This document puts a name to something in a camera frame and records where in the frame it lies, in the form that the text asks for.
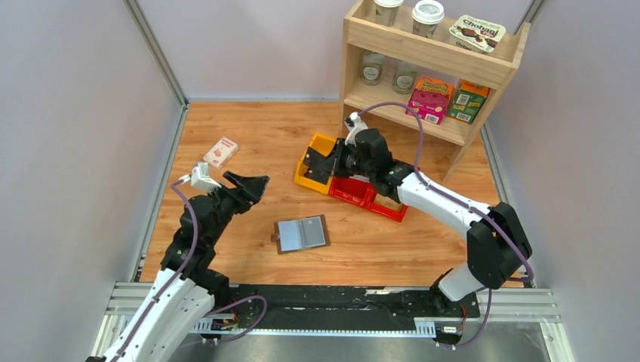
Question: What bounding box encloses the brown leather card holder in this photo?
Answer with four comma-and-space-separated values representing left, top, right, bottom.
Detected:
271, 214, 331, 255

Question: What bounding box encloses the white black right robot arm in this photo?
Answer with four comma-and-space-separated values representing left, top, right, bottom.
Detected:
303, 128, 533, 302

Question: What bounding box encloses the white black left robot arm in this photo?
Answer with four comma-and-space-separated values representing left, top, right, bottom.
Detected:
88, 170, 270, 361

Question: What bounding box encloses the card in far red bin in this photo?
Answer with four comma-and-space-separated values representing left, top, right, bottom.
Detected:
374, 194, 403, 212

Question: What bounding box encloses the white pink card box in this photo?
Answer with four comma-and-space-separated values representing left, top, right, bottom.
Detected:
203, 137, 239, 169

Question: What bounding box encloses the yellow plastic bin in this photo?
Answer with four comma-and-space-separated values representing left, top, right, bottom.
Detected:
294, 133, 336, 195

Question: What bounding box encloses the red plastic bin near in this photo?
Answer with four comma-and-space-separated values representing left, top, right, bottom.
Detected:
328, 177, 374, 209

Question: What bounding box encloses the red plastic bin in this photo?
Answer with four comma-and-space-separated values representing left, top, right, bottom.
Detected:
328, 177, 374, 209
365, 186, 408, 222

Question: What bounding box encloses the red plastic bin far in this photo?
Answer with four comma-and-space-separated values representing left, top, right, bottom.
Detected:
365, 186, 408, 222

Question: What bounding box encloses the pink orange snack box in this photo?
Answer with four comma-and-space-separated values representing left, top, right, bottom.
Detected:
408, 76, 454, 124

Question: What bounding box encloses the glass jar right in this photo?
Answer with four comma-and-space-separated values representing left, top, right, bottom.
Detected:
392, 60, 418, 94

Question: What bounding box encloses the glass jar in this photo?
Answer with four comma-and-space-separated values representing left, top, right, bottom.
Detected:
361, 50, 385, 85
392, 60, 418, 94

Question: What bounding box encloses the glass jar left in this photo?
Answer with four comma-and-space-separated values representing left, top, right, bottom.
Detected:
361, 50, 385, 85

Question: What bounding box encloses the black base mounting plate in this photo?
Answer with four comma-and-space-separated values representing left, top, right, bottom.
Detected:
214, 284, 481, 331

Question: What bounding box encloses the wooden two-tier shelf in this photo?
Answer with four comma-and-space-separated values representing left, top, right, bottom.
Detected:
340, 1, 531, 180

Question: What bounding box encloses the green orange snack box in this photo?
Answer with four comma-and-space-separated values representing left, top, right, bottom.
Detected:
447, 79, 490, 124

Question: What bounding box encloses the paper cup left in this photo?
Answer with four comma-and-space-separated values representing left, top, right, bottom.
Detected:
374, 0, 404, 26

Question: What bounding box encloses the paper cup white lid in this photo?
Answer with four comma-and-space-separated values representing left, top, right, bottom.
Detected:
411, 0, 445, 38

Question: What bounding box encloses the Chobani yogurt cup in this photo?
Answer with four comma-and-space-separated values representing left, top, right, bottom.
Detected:
449, 15, 506, 54

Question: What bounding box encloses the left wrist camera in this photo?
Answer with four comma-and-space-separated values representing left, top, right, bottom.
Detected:
190, 161, 221, 193

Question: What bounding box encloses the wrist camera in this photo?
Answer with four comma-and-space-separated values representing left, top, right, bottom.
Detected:
343, 112, 368, 146
190, 161, 221, 193

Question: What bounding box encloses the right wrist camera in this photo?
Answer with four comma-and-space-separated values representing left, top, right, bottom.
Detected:
343, 112, 368, 146

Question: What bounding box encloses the aluminium table frame rail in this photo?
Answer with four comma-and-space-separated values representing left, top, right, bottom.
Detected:
88, 279, 576, 362

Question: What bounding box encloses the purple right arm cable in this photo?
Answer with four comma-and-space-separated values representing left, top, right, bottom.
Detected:
355, 102, 535, 349

